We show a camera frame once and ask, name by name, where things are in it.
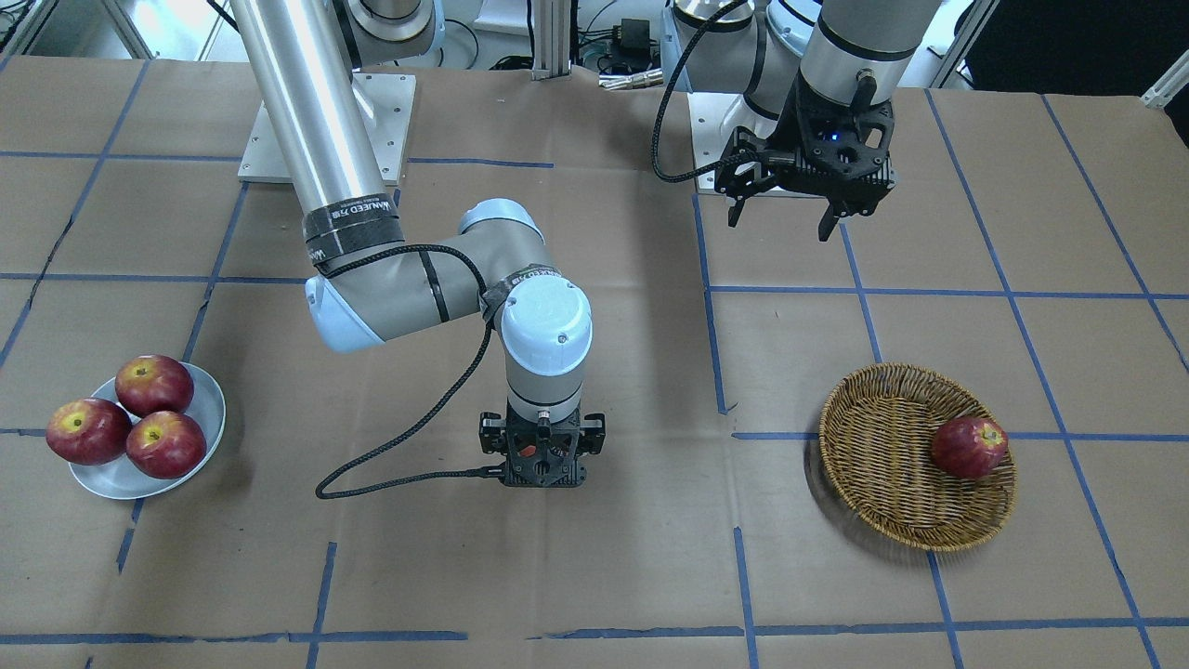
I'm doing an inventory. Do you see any light blue plate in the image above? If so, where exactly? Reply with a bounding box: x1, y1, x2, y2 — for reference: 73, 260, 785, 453
69, 361, 227, 500

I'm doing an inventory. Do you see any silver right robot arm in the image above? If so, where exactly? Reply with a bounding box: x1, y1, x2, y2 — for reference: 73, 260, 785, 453
229, 1, 606, 488

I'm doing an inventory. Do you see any black braided cable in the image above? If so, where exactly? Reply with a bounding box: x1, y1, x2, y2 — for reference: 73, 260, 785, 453
314, 242, 507, 501

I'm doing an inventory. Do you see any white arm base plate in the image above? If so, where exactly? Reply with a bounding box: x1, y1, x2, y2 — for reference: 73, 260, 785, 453
687, 91, 809, 196
238, 72, 417, 187

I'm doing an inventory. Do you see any red apple in basket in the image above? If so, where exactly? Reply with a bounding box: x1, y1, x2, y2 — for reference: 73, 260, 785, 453
931, 415, 1008, 481

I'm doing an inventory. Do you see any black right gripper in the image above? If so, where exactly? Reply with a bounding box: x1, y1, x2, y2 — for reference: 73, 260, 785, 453
478, 411, 606, 488

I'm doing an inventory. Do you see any woven wicker basket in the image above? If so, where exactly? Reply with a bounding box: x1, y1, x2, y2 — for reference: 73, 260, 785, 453
818, 361, 1015, 553

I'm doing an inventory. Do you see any red apple on plate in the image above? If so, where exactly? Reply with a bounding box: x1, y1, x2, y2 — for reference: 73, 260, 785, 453
114, 354, 195, 416
46, 397, 133, 466
124, 411, 207, 479

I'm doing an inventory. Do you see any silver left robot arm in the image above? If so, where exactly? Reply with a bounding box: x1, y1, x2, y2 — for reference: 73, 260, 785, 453
650, 1, 940, 242

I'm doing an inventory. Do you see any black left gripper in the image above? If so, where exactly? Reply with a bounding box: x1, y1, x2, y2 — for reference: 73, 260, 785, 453
716, 72, 895, 242

